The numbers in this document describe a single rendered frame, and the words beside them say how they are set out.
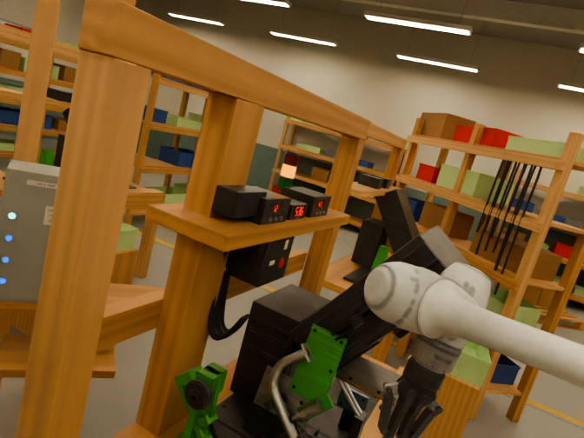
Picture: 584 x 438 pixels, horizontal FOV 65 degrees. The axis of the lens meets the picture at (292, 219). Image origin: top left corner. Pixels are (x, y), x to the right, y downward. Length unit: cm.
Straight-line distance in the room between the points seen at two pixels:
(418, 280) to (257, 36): 1158
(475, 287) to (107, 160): 72
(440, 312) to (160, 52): 68
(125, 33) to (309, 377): 102
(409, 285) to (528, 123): 957
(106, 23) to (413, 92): 983
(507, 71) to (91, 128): 987
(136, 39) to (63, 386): 68
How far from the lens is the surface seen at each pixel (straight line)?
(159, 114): 646
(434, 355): 94
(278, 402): 143
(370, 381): 152
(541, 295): 833
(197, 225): 110
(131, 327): 128
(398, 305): 77
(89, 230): 91
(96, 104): 88
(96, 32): 90
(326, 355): 140
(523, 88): 1037
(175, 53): 97
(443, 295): 78
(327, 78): 1115
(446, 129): 514
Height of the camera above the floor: 181
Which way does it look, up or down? 11 degrees down
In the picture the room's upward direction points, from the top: 15 degrees clockwise
